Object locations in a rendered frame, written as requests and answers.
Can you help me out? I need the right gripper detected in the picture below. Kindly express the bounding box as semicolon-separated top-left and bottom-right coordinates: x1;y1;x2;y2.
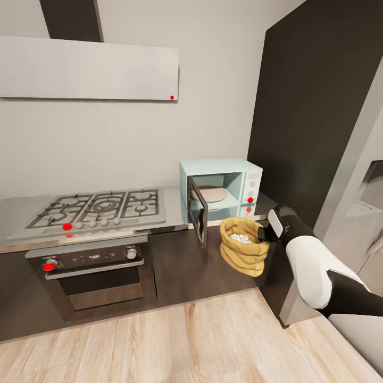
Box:
258;227;281;243

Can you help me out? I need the popcorn bag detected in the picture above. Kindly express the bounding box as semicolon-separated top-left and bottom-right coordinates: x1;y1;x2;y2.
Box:
220;217;271;277

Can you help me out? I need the microwave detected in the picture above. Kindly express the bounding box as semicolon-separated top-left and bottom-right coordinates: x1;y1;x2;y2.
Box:
179;157;262;248

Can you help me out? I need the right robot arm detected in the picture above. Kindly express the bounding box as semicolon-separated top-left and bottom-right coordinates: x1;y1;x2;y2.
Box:
258;205;383;378

